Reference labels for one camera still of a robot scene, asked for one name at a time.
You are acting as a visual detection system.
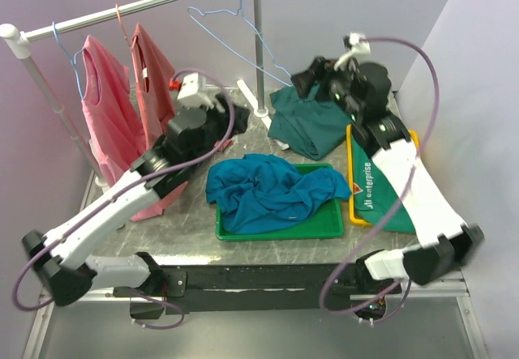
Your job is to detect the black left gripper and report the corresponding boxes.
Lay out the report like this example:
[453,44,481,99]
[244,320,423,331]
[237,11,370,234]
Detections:
[188,93,249,170]

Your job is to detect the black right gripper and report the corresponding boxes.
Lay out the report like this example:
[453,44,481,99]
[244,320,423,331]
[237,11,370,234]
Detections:
[289,56,362,120]

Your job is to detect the blue t shirt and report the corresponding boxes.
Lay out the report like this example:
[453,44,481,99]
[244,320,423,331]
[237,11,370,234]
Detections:
[205,153,351,235]

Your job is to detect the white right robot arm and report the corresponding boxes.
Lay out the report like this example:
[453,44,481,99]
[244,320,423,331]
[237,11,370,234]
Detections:
[290,57,484,293]

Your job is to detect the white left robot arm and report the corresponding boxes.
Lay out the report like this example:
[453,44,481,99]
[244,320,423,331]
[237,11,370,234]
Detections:
[22,92,250,306]

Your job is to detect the dusty red t shirt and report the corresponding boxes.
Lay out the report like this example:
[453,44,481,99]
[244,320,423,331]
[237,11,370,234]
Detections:
[131,24,234,215]

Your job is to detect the pink t shirt on hanger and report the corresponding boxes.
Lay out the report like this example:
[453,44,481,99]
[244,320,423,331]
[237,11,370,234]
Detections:
[82,36,146,186]

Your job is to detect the green shirt in yellow tray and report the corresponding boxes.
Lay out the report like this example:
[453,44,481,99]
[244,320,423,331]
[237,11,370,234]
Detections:
[350,134,418,234]

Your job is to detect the blue hanger with pink shirt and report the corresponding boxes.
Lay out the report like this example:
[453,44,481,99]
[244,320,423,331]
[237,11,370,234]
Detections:
[51,21,84,100]

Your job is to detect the dark green shorts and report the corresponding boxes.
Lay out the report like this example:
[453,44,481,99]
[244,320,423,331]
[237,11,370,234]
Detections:
[268,84,351,160]

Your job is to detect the green plastic tray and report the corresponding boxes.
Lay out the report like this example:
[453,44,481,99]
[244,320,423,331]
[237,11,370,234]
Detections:
[213,164,344,241]

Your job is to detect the yellow plastic tray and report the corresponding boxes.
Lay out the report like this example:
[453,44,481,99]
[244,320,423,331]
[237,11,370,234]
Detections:
[345,123,421,229]

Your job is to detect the white metal clothes rack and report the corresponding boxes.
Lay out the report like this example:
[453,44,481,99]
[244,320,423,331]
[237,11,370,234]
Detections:
[1,0,272,182]

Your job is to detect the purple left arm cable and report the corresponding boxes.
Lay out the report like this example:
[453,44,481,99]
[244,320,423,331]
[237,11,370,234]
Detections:
[11,68,238,311]

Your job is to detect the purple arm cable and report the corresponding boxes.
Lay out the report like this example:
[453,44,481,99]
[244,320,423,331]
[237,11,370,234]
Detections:
[11,68,238,311]
[319,36,441,315]

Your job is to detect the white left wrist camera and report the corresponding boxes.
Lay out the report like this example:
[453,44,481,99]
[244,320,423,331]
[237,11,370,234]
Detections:
[169,73,216,109]

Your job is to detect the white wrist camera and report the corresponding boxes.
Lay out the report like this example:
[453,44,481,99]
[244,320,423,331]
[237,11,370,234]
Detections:
[169,73,216,109]
[333,32,371,71]

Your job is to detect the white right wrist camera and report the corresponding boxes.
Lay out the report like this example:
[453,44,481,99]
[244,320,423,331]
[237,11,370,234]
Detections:
[333,32,371,71]

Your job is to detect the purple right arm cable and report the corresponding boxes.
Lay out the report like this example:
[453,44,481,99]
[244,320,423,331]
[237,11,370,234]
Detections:
[319,36,441,315]

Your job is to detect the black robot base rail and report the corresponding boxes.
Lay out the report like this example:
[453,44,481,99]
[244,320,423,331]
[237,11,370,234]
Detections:
[112,261,410,320]

